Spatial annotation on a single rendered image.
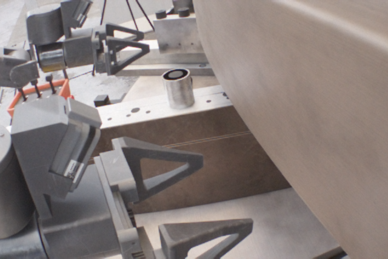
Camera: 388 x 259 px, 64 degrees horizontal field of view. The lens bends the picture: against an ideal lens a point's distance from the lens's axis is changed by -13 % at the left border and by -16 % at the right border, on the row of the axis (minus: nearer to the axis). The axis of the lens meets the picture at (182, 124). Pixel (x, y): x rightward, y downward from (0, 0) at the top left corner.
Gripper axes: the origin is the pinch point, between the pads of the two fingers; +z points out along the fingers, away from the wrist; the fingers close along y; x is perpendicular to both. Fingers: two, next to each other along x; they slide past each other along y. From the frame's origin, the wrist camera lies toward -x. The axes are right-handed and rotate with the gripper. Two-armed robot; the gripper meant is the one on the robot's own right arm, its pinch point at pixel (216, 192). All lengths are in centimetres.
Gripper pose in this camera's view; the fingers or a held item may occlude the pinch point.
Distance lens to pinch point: 30.4
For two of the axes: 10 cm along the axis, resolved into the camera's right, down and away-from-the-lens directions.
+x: 0.5, 8.7, 4.9
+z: 9.3, -2.2, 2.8
